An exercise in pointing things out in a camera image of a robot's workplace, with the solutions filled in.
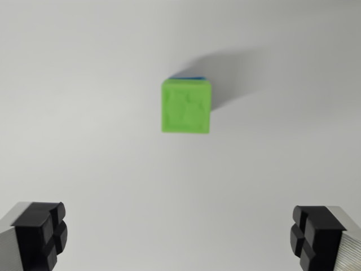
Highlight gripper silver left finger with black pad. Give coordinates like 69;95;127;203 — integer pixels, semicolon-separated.
0;201;68;271

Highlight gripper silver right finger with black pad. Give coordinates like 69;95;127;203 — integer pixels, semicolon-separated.
289;205;361;271

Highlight blue cube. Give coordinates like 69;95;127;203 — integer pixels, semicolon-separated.
168;75;209;81

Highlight green cube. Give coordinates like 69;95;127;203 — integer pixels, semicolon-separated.
161;78;212;134

